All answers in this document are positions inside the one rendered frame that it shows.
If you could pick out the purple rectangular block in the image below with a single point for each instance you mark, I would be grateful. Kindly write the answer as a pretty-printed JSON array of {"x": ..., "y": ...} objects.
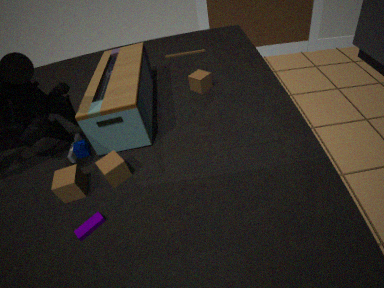
[{"x": 89, "y": 226}]

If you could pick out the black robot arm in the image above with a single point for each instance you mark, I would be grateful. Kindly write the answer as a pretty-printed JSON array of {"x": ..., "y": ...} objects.
[{"x": 16, "y": 70}]

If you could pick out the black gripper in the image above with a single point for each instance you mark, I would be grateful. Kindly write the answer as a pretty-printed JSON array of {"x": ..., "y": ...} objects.
[{"x": 36, "y": 103}]

